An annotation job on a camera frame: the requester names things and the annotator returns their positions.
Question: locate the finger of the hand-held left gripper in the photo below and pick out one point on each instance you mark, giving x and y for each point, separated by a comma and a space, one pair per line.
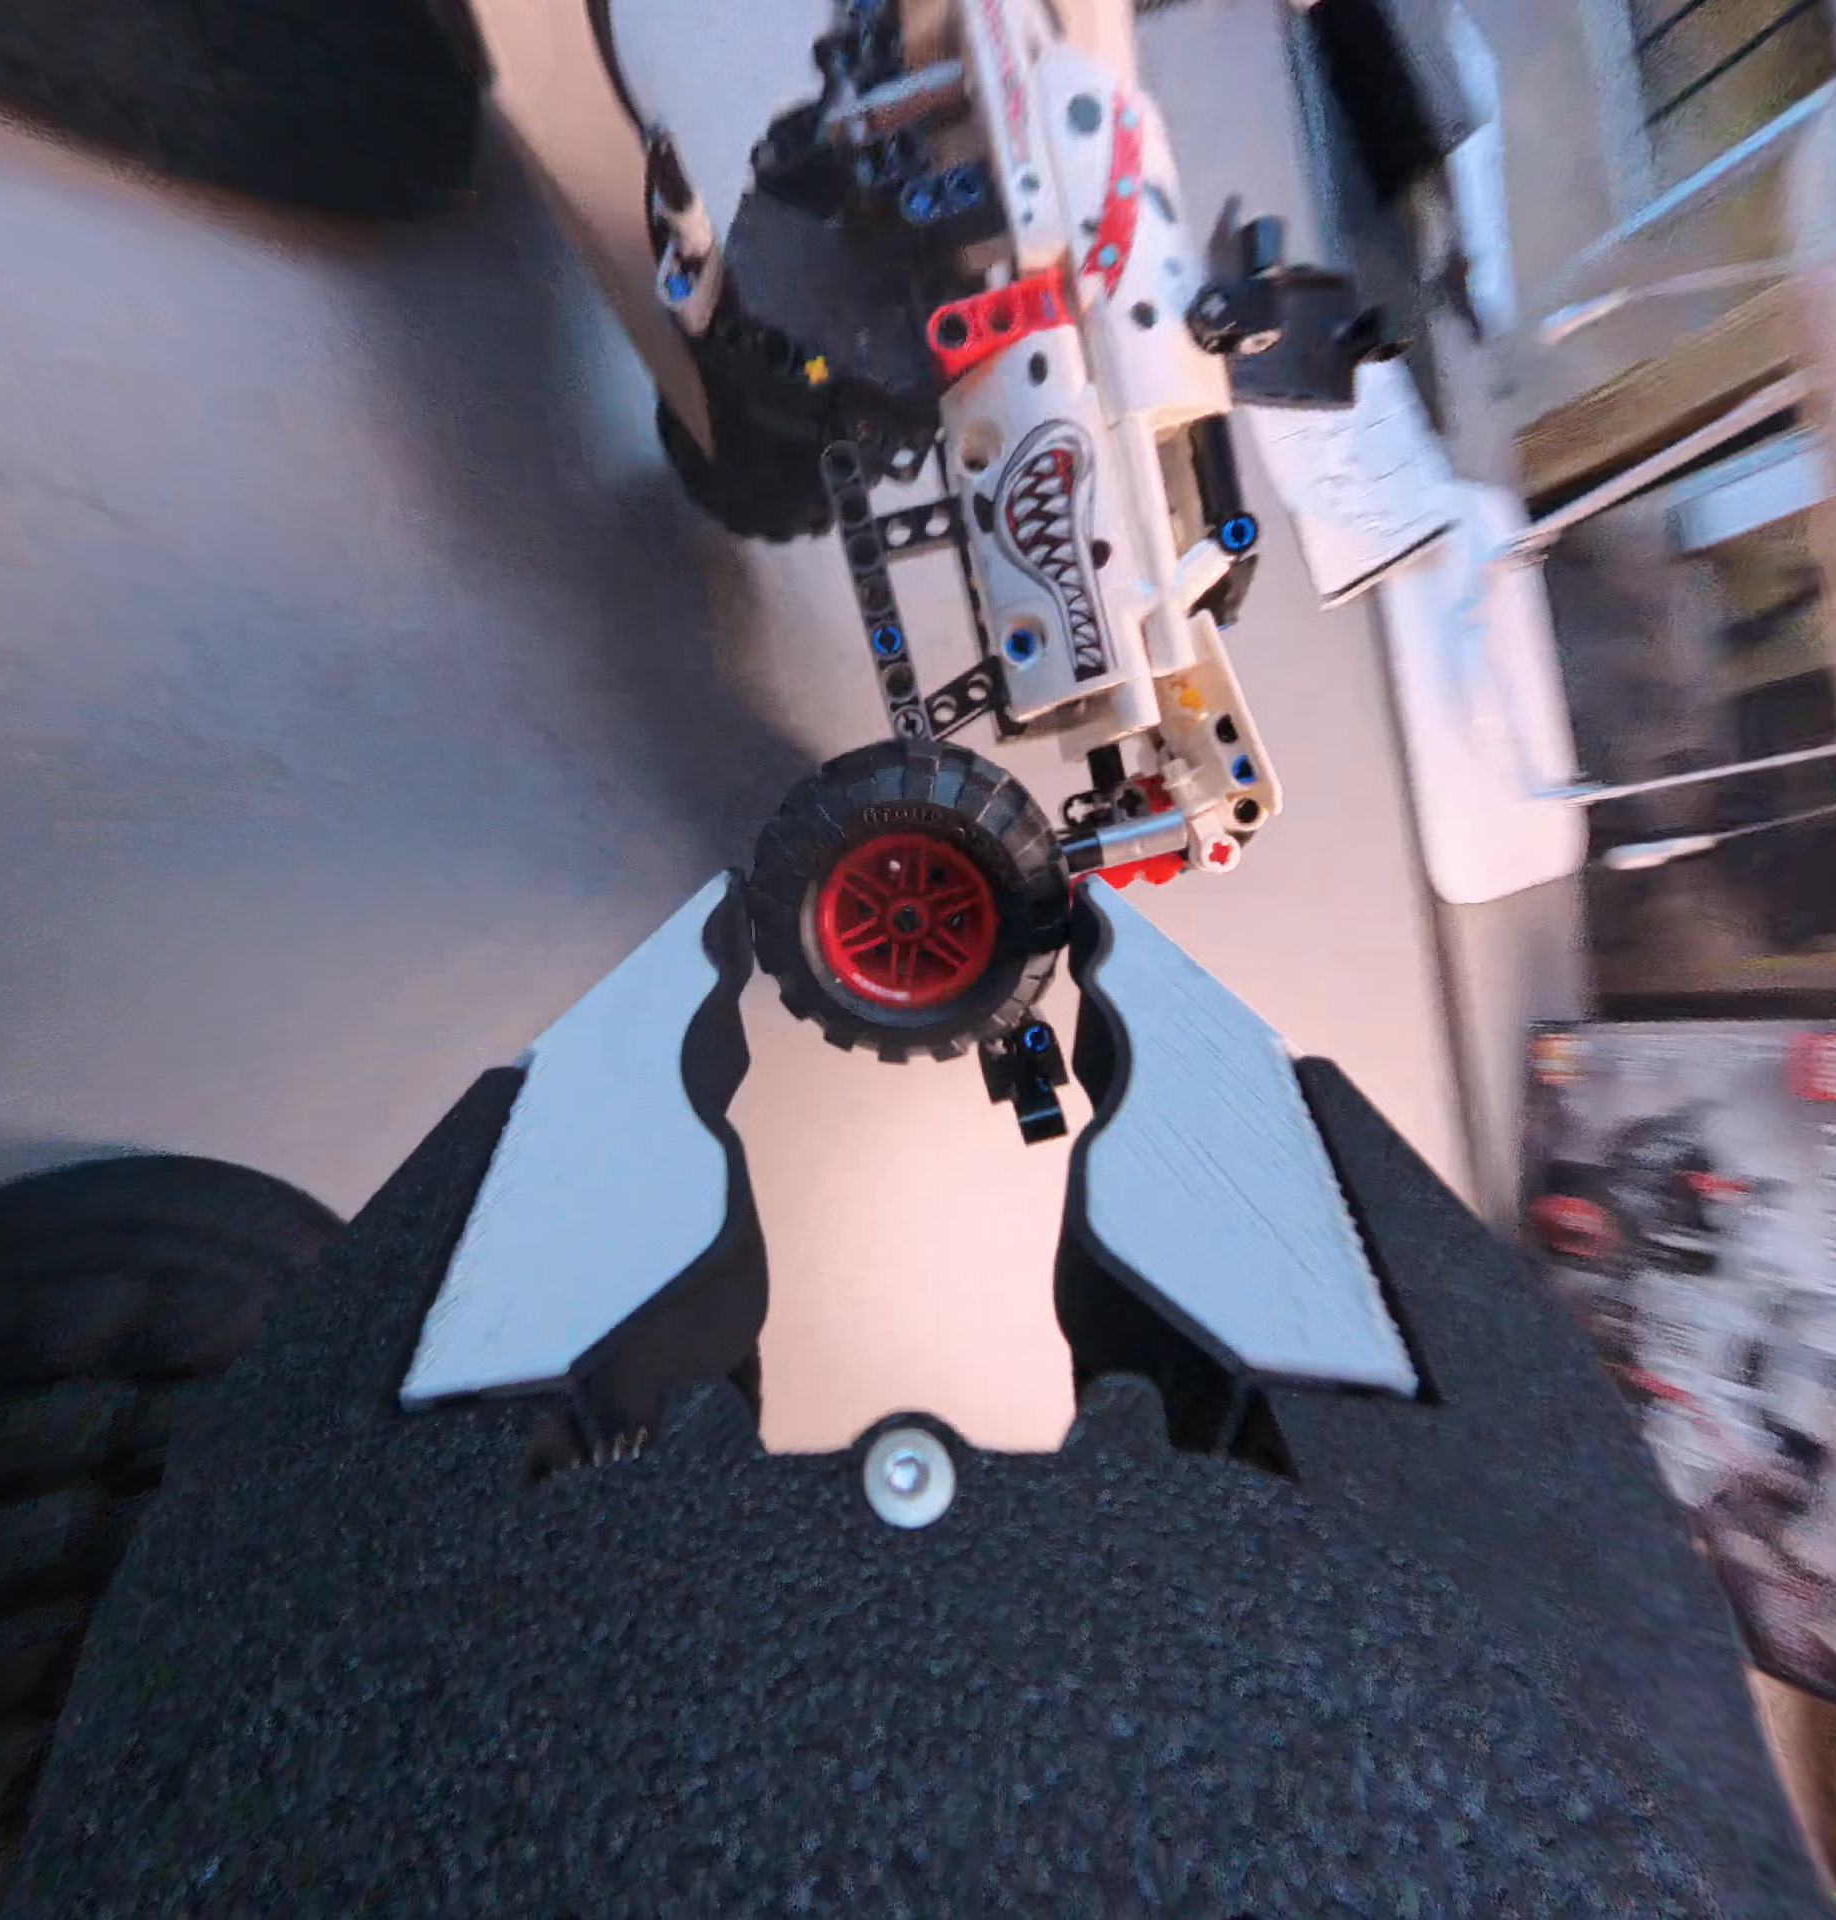
573, 119

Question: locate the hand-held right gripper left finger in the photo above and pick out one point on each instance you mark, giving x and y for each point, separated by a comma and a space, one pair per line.
584, 1202

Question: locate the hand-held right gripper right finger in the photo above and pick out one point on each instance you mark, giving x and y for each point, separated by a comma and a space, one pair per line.
1241, 1216

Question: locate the black lego wheel red hub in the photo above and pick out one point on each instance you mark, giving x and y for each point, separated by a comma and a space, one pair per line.
904, 901

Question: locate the white lego truck model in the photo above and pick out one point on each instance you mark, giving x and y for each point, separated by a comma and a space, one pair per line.
1039, 541

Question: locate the lego set box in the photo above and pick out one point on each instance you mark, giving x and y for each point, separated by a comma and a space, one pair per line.
1728, 1320

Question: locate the white plastic stand base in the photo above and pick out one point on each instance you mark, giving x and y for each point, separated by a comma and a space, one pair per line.
1488, 722

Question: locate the white printed sticker sheet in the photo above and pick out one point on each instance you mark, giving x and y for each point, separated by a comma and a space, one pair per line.
1353, 482

